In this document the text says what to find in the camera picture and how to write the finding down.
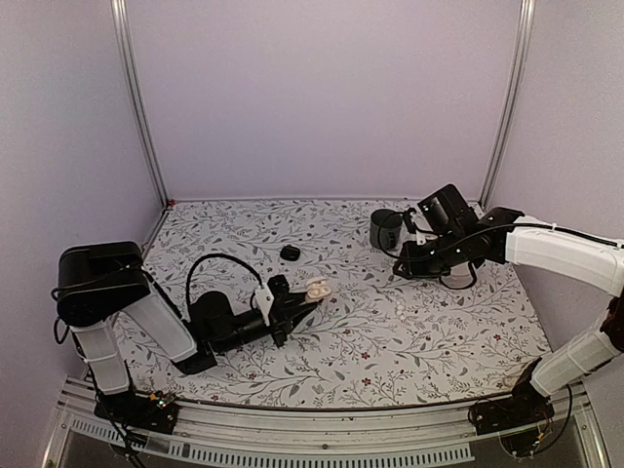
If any aluminium frame post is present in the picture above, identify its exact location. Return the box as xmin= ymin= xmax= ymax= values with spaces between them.
xmin=110 ymin=0 xmax=170 ymax=209
xmin=479 ymin=0 xmax=536 ymax=209

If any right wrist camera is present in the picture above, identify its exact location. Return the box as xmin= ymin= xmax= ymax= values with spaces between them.
xmin=402 ymin=208 xmax=427 ymax=245

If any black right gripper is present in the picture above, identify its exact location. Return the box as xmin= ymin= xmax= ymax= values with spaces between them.
xmin=393 ymin=230 xmax=468 ymax=281

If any right aluminium frame post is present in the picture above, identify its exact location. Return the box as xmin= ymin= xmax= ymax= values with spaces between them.
xmin=479 ymin=0 xmax=536 ymax=209

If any dark grey mug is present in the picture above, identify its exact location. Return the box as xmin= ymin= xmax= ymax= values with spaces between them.
xmin=370 ymin=209 xmax=403 ymax=251

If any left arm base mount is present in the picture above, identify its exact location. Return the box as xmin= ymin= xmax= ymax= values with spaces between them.
xmin=94 ymin=389 xmax=179 ymax=435

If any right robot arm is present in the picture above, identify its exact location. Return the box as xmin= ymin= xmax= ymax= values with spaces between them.
xmin=393 ymin=184 xmax=623 ymax=425

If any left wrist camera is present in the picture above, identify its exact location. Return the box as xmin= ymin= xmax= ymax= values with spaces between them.
xmin=252 ymin=274 xmax=290 ymax=327

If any floral patterned table mat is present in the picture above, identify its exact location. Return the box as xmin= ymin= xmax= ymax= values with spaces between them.
xmin=114 ymin=200 xmax=549 ymax=410

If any front aluminium rail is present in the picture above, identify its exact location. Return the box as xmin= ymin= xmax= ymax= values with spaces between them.
xmin=42 ymin=378 xmax=611 ymax=467

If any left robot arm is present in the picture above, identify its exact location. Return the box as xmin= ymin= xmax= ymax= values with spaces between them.
xmin=52 ymin=242 xmax=332 ymax=423

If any left aluminium frame post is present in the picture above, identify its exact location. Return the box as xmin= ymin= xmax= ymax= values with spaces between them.
xmin=110 ymin=0 xmax=170 ymax=209

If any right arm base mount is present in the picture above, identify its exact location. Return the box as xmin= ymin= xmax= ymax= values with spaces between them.
xmin=467 ymin=359 xmax=555 ymax=435

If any white earbud case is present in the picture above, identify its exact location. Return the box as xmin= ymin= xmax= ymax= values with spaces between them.
xmin=305 ymin=277 xmax=332 ymax=302

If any black earbud charging case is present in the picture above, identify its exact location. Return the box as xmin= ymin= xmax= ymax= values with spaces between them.
xmin=279 ymin=245 xmax=301 ymax=261

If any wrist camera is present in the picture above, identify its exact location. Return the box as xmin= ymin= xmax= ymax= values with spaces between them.
xmin=402 ymin=208 xmax=427 ymax=245
xmin=252 ymin=274 xmax=290 ymax=327

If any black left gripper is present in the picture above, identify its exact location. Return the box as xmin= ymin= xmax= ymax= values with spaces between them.
xmin=214 ymin=292 xmax=317 ymax=355

